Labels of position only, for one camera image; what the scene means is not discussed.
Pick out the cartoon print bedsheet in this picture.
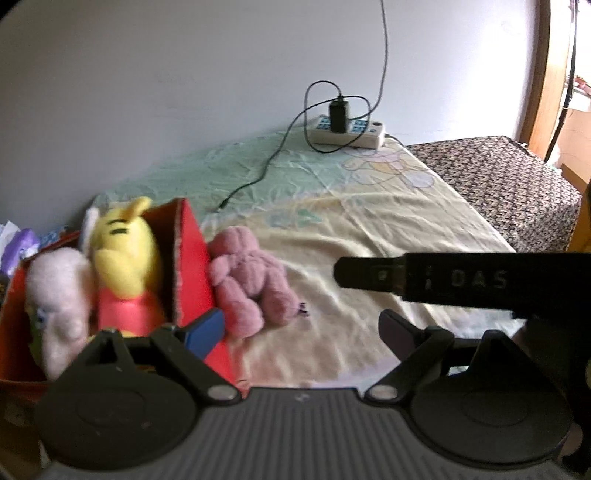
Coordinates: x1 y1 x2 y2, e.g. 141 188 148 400
92 134 518 384

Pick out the pink plush toy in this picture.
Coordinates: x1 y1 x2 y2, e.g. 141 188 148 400
205 226 310 342

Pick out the brown floral patterned cloth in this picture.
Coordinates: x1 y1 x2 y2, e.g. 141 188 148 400
406 136 583 252

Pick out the red cardboard box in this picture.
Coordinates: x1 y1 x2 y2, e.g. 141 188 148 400
0 198 241 402

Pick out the black charger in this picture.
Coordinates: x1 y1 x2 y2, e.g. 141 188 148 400
329 97 351 134

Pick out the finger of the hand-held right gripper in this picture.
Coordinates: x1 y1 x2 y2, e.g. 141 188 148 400
333 256 407 292

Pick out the yellow plush bear red shirt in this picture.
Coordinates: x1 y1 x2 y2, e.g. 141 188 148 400
88 196 167 337

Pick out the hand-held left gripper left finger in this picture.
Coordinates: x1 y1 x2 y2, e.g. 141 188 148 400
76 308 241 407

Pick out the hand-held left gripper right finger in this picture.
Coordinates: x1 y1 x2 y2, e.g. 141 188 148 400
365 310 532 402

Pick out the black charger cable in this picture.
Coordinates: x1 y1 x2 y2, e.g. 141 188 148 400
210 80 370 215

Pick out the black thin pole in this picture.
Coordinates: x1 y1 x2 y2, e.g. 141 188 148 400
549 0 580 162

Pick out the purple tissue packet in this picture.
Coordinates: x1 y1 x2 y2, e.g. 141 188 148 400
0 222 42 278

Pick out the white power strip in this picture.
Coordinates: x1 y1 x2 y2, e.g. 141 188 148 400
307 115 386 149

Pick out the wooden door frame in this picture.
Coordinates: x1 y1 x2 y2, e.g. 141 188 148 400
526 0 578 162

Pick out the white plush toy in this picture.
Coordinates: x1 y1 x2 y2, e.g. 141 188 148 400
23 208 100 381

